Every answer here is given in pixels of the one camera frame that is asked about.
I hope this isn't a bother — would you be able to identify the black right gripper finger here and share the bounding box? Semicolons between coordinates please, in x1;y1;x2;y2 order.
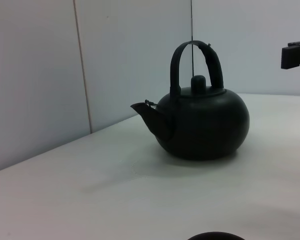
280;39;300;70

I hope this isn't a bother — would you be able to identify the small black teacup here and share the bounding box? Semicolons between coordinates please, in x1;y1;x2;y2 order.
187;231;246;240

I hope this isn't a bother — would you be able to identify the black cast iron teapot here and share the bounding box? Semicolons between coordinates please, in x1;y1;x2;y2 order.
130;39;251;161

